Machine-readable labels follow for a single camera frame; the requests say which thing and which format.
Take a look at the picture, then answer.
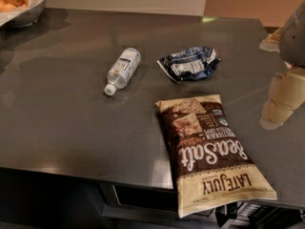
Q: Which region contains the silver metal fruit bowl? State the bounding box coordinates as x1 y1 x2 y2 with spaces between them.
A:
7 0 50 28

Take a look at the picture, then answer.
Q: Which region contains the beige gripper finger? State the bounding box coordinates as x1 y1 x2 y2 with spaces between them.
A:
259 68 305 130
259 28 282 52

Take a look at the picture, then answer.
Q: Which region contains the brown Late July chip bag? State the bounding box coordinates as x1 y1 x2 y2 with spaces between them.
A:
156 94 277 218

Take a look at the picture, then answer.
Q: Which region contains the crumpled blue white snack bag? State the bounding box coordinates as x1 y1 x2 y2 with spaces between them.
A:
156 46 220 82

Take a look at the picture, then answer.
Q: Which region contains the white paper bowl liner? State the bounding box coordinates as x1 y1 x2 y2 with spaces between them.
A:
0 0 50 27

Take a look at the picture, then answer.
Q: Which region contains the orange fruit lower left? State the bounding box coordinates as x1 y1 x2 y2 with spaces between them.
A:
0 4 16 12

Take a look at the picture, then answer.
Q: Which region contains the clear plastic water bottle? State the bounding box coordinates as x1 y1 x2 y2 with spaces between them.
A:
104 48 141 96

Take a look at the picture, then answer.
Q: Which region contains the black device under table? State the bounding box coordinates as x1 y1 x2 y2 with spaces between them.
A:
215 202 304 229

